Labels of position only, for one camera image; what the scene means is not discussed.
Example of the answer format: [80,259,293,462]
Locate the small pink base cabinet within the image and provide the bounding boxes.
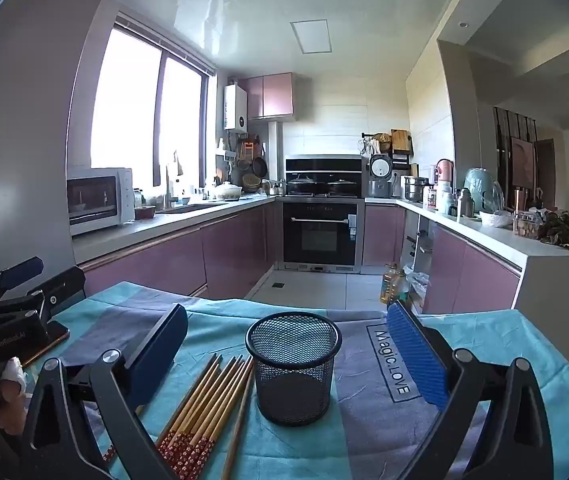
[364,202,407,267]

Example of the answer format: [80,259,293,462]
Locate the black wok with lid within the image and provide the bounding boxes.
[288,175,322,196]
[328,177,361,196]

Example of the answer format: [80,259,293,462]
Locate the yellow cooking oil bottle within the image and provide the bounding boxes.
[381,262,397,306]

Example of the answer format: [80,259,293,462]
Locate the clear plastic food box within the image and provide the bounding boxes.
[513,210,540,239]

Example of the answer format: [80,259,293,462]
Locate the bundle of bamboo chopsticks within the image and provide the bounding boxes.
[102,353,256,480]

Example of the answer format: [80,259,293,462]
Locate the white water heater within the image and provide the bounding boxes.
[223,84,248,133]

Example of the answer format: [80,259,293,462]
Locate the steel stock pot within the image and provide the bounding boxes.
[404,176,430,202]

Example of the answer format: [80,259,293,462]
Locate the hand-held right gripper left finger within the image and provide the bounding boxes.
[20,303,190,480]

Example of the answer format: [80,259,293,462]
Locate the pink electric kettle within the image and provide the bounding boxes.
[435,158,455,196]

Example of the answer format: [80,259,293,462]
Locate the black range hood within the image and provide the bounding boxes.
[285,155,365,198]

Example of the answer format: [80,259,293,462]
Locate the person's left hand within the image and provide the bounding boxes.
[0,356,31,436]

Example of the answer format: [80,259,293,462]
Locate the long pink base cabinet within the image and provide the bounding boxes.
[77,195,278,301]

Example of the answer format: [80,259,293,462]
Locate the wall utensil rack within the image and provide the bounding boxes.
[361,128,413,171]

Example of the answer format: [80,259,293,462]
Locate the pink wall cabinet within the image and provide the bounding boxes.
[237,72,297,122]

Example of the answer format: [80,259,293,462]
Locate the teal and grey tablecloth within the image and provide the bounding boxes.
[17,280,569,480]

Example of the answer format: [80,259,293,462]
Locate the dark slatted room divider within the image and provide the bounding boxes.
[494,106,537,201]

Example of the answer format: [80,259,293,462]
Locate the pink peninsula base cabinet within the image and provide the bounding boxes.
[421,220,522,316]

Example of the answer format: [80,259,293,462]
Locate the leafy green vegetables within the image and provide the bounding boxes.
[537,210,569,251]

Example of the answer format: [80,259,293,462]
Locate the wooden cutting board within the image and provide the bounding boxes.
[390,129,411,156]

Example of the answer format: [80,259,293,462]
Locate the white rice cooker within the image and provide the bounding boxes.
[367,154,394,199]

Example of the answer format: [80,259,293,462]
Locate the steel sink faucet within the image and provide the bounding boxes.
[164,162,178,211]

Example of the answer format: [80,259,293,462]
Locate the white bowl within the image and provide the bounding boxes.
[479,209,513,228]

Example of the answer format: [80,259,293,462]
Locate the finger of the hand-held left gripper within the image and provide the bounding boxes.
[0,256,45,306]
[0,266,86,322]

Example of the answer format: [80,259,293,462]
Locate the black mesh pen holder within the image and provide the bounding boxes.
[245,311,342,427]

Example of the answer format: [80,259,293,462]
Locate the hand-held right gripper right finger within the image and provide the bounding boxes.
[387,300,555,480]

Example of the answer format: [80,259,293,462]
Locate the ceiling light panel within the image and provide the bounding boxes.
[289,20,335,55]

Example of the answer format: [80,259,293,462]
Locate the white toaster oven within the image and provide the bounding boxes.
[66,167,136,237]

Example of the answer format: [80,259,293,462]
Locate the white casserole pot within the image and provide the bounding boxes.
[214,182,244,202]

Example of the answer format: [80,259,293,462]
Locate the kitchen window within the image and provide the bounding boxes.
[89,15,215,188]

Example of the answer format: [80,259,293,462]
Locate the black built-in oven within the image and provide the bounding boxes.
[282,199,365,268]

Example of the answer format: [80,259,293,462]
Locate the green countertop appliance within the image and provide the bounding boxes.
[464,168,500,213]

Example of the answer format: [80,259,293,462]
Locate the clear plastic bag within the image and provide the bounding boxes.
[407,272,430,306]

